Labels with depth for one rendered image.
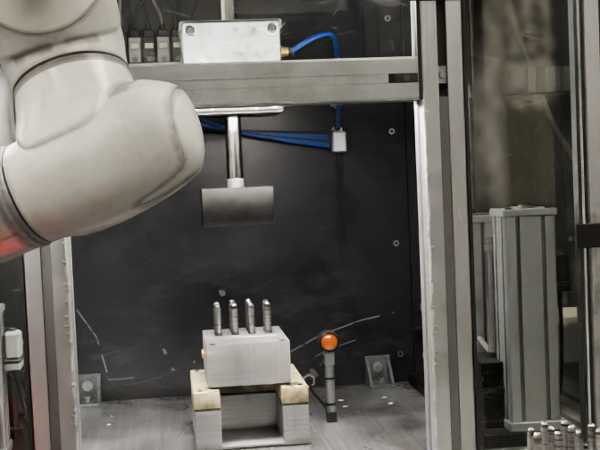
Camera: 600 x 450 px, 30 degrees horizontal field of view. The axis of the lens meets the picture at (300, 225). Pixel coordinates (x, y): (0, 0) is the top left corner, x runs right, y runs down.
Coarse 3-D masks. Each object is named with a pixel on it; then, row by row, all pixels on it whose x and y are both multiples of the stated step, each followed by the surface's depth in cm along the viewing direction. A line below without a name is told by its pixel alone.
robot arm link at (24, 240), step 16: (0, 160) 92; (0, 176) 91; (0, 192) 91; (0, 208) 91; (16, 208) 91; (0, 224) 92; (16, 224) 91; (0, 240) 92; (16, 240) 93; (32, 240) 93; (0, 256) 94; (16, 256) 96
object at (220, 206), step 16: (240, 128) 135; (240, 144) 135; (240, 160) 135; (240, 176) 135; (208, 192) 132; (224, 192) 132; (240, 192) 132; (256, 192) 133; (272, 192) 133; (208, 208) 132; (224, 208) 132; (240, 208) 132; (256, 208) 133; (272, 208) 133; (208, 224) 132; (224, 224) 132; (240, 224) 133
